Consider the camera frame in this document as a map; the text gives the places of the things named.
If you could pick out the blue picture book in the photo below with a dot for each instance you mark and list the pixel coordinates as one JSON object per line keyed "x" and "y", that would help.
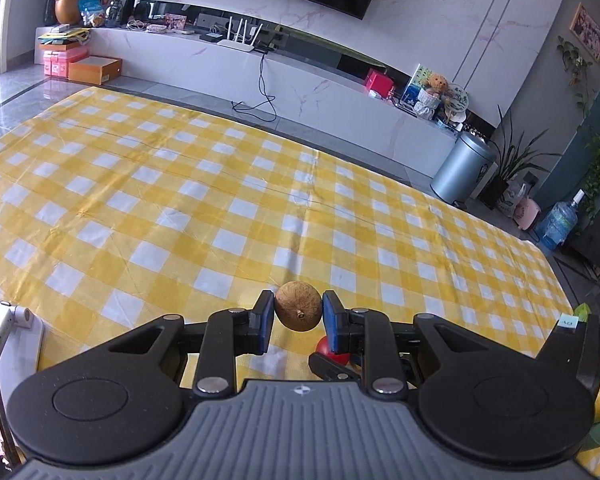
{"x": 414, "y": 85}

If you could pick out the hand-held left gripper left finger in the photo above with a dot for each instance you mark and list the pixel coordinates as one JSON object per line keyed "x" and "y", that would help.
{"x": 265, "y": 322}

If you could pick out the small photo frame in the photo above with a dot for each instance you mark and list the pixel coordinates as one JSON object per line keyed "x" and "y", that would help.
{"x": 175, "y": 21}

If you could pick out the blue snack bag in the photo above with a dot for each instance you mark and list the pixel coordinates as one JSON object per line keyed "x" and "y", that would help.
{"x": 91, "y": 12}

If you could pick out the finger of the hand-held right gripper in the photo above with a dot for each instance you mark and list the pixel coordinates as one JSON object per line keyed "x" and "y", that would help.
{"x": 330, "y": 366}

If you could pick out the pink storage boxes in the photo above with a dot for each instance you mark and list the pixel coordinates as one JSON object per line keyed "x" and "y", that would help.
{"x": 60, "y": 60}

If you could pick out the red box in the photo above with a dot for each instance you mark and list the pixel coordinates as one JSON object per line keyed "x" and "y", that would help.
{"x": 378, "y": 82}

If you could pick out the round paper fan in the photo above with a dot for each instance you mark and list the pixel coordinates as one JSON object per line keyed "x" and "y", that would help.
{"x": 456, "y": 99}

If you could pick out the small red tomato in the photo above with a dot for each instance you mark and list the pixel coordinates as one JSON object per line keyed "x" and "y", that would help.
{"x": 325, "y": 350}

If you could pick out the white router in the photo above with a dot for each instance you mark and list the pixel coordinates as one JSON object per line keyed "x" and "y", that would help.
{"x": 237, "y": 44}

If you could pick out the hanging ivy plant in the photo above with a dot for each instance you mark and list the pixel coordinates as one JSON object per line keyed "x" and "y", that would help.
{"x": 575, "y": 67}

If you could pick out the pink heater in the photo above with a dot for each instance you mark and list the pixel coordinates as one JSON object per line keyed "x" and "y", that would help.
{"x": 526, "y": 214}

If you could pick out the stack of yellow-green folders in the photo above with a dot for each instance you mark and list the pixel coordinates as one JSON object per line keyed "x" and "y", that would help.
{"x": 62, "y": 35}

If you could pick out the brown kiwi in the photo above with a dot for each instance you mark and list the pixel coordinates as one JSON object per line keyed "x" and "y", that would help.
{"x": 297, "y": 305}

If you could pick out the blue water bottle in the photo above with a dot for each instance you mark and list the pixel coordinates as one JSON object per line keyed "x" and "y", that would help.
{"x": 560, "y": 225}

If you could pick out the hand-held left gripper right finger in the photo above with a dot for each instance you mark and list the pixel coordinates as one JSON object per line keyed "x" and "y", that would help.
{"x": 334, "y": 327}

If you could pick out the brown teddy bear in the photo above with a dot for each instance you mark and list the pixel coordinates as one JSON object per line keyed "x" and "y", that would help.
{"x": 437, "y": 85}

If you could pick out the yellow checked tablecloth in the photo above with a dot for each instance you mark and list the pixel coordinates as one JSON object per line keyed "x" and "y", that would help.
{"x": 180, "y": 185}

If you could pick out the golden acorn-shaped vase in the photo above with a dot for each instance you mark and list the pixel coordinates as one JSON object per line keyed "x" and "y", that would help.
{"x": 70, "y": 2}

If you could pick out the orange cardboard box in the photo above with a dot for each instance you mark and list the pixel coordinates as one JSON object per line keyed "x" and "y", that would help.
{"x": 95, "y": 70}

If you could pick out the grey metal trash can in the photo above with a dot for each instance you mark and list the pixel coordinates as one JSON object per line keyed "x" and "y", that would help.
{"x": 462, "y": 170}

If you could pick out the white plastic bag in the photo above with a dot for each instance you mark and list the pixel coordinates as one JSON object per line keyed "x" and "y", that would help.
{"x": 511, "y": 202}

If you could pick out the potted long-leaf plant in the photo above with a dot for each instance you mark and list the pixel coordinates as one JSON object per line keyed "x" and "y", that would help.
{"x": 510, "y": 170}

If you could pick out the white phone stand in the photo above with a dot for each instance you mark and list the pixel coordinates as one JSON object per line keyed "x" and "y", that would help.
{"x": 22, "y": 340}

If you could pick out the framed wall picture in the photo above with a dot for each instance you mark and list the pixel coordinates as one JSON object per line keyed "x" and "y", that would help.
{"x": 588, "y": 32}

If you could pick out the wall socket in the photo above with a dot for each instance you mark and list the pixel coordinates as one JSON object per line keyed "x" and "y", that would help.
{"x": 531, "y": 178}

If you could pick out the white marble TV cabinet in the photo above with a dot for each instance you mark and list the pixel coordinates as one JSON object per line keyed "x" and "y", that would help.
{"x": 330, "y": 105}

